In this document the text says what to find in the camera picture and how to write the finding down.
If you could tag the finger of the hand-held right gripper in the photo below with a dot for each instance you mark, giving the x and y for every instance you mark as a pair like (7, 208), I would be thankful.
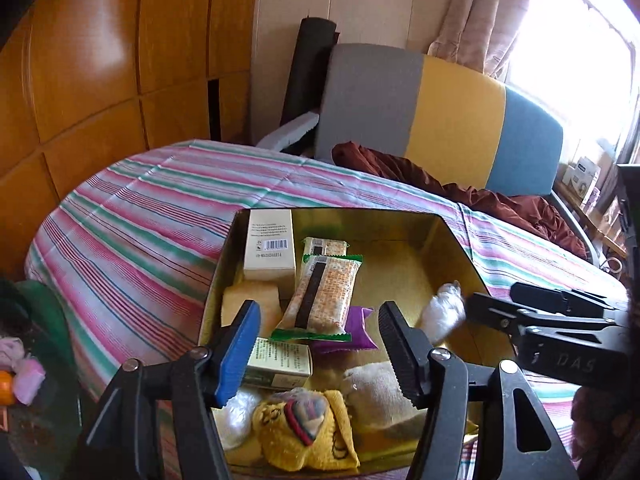
(560, 299)
(500, 315)

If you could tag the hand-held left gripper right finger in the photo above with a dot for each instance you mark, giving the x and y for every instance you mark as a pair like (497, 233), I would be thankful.
(400, 345)

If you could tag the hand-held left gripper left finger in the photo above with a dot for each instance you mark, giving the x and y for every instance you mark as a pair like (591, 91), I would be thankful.
(240, 355)

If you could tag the green patterned box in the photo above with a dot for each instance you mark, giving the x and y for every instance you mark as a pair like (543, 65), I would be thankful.
(280, 360)

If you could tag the purple snack packet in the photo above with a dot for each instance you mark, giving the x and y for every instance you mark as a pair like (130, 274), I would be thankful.
(360, 335)

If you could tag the cream sock ball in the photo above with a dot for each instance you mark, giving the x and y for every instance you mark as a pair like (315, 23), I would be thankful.
(375, 395)

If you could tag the yellow sponge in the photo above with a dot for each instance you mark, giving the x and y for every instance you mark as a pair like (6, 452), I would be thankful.
(270, 305)

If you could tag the clear plastic bag ball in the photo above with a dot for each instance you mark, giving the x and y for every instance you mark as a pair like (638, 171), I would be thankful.
(237, 425)

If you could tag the gold tin box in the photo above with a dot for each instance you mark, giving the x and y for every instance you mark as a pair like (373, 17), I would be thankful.
(395, 260)

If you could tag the cracker packet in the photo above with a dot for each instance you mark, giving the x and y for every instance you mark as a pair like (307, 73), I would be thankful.
(325, 247)
(325, 295)

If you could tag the cream barcode box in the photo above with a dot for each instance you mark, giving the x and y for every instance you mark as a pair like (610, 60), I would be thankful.
(267, 260)

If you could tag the person's right forearm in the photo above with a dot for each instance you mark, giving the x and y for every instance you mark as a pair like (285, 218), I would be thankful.
(605, 435)

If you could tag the wooden shelf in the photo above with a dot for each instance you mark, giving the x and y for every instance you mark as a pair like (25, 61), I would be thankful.
(595, 225)

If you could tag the white carton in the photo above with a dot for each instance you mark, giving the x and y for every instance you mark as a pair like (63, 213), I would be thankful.
(582, 175)

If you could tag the striped tablecloth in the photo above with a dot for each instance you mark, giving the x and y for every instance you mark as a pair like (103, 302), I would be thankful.
(150, 210)

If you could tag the dark red blanket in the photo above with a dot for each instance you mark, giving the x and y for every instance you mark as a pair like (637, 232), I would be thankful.
(400, 170)

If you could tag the green glass table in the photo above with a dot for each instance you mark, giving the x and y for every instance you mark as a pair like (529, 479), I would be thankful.
(50, 310)

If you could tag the grey yellow blue sofa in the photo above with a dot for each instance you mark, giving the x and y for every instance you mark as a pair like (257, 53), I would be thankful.
(450, 110)

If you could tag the tangerine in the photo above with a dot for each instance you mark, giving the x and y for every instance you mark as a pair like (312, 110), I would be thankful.
(6, 387)

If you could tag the window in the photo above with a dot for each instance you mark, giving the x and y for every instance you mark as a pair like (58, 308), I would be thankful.
(565, 50)

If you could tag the black rolled mat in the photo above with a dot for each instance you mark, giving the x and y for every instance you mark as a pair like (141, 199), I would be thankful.
(310, 70)

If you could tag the beige patterned curtain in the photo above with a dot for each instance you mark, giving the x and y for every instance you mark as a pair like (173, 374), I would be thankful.
(480, 15)

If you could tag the wooden wardrobe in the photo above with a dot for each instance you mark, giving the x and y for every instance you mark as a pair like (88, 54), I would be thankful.
(100, 60)

